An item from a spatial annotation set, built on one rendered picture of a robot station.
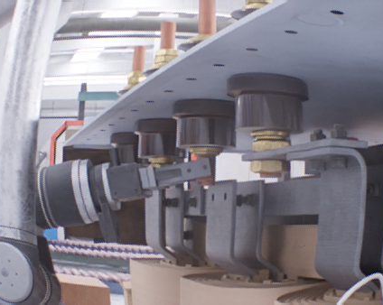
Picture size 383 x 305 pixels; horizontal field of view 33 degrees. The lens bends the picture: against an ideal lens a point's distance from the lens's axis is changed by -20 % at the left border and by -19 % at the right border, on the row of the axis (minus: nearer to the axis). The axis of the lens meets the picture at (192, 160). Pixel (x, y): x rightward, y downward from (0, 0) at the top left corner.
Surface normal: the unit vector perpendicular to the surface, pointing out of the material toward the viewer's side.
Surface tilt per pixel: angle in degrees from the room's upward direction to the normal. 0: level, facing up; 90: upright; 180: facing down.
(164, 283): 90
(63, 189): 87
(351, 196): 90
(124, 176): 90
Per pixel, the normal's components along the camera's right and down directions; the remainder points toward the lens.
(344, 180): -0.96, -0.04
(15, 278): -0.01, -0.25
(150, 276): -0.81, -0.05
